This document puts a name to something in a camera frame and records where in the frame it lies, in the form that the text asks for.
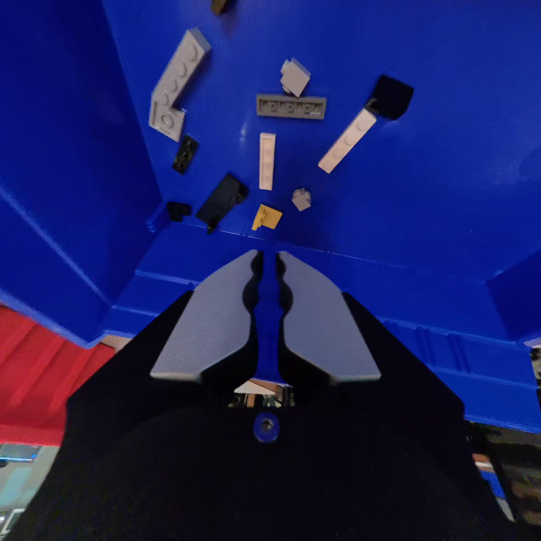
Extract light grey small bracket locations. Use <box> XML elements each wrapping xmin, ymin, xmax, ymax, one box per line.
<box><xmin>280</xmin><ymin>57</ymin><xmax>312</xmax><ymax>98</ymax></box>

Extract red storage bin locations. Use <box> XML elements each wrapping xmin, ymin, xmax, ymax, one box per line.
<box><xmin>0</xmin><ymin>304</ymin><xmax>117</xmax><ymax>446</ymax></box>

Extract black cube brick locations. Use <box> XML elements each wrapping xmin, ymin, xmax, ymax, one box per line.
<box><xmin>365</xmin><ymin>74</ymin><xmax>415</xmax><ymax>121</ymax></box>

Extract blue storage bin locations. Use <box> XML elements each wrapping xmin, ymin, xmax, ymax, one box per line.
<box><xmin>0</xmin><ymin>0</ymin><xmax>541</xmax><ymax>434</ymax></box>

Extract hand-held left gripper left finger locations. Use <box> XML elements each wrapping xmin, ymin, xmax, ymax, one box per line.
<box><xmin>150</xmin><ymin>249</ymin><xmax>263</xmax><ymax>383</ymax></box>

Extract black small plate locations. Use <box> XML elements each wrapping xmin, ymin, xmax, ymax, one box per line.
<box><xmin>172</xmin><ymin>135</ymin><xmax>199</xmax><ymax>175</ymax></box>

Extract light grey angled plate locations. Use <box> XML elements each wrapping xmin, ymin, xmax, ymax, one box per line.
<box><xmin>148</xmin><ymin>27</ymin><xmax>212</xmax><ymax>143</ymax></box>

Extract white narrow long plate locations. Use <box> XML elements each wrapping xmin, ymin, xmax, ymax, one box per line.
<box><xmin>259</xmin><ymin>132</ymin><xmax>276</xmax><ymax>191</ymax></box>

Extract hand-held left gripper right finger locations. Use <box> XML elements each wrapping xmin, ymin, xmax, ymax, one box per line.
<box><xmin>277</xmin><ymin>251</ymin><xmax>382</xmax><ymax>383</ymax></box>

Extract dark grey long plate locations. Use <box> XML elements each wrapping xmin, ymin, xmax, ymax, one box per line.
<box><xmin>256</xmin><ymin>93</ymin><xmax>328</xmax><ymax>121</ymax></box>

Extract yellow hinge brick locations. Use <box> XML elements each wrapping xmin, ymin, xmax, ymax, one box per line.
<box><xmin>251</xmin><ymin>204</ymin><xmax>283</xmax><ymax>231</ymax></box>

